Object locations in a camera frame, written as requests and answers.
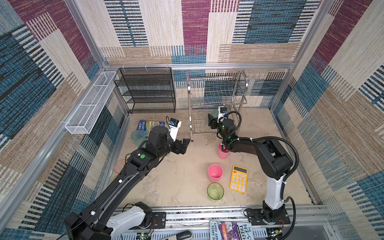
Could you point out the blue picture book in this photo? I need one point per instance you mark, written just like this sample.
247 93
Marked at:
147 126

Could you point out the black mesh shelf rack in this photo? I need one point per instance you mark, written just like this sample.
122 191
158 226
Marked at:
147 90

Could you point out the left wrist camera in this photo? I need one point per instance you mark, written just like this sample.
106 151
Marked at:
174 126

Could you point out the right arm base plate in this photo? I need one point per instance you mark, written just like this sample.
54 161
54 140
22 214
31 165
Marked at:
266 216

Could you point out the silver wire dish rack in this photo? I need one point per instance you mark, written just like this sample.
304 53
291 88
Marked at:
208 93

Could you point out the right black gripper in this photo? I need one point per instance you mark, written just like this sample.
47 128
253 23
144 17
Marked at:
212 121

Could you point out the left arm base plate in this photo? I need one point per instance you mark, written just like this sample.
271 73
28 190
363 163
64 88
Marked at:
155 220

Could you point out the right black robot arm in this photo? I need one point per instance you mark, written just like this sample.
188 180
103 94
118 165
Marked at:
278 158

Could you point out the teal translucent cup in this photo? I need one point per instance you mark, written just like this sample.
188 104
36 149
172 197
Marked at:
214 113

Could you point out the green translucent cup front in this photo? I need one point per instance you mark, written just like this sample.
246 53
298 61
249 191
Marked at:
215 191

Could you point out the pink cup centre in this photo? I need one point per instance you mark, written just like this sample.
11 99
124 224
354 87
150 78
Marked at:
215 172

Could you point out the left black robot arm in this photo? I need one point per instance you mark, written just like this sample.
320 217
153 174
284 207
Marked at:
92 221

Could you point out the pink cup near rack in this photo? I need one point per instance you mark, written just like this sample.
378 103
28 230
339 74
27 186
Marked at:
221 153

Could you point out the purple treehouse book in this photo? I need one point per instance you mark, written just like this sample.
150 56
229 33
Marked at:
227 230

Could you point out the yellow calculator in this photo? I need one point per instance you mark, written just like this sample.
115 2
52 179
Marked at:
239 179

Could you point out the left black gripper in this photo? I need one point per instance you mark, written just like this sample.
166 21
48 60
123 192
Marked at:
177 150

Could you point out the white wire wall basket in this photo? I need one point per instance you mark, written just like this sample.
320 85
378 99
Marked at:
87 113

